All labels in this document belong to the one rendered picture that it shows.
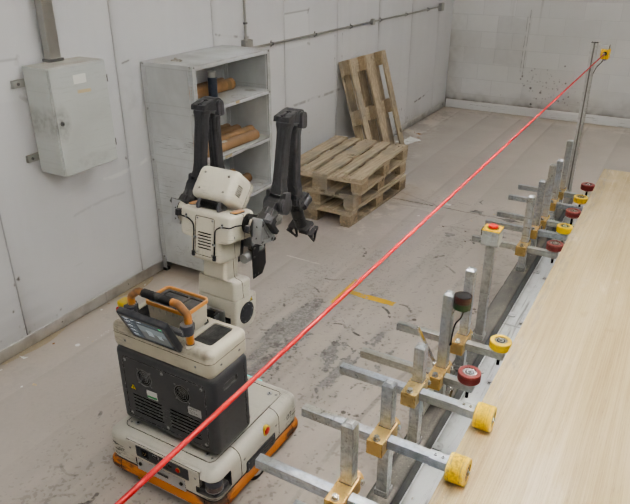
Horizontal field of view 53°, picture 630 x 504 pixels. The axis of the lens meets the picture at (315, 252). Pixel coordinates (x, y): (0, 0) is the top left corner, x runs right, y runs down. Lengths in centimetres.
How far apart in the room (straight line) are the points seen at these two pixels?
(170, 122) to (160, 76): 30
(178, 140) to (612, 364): 308
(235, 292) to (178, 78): 191
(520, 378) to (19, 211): 291
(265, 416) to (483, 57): 778
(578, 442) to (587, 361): 45
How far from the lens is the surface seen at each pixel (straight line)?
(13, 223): 406
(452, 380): 235
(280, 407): 312
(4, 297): 415
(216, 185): 272
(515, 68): 994
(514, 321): 322
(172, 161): 457
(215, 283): 290
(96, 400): 378
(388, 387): 186
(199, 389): 266
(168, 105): 447
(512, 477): 197
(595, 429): 221
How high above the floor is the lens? 224
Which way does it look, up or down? 26 degrees down
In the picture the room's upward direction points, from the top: straight up
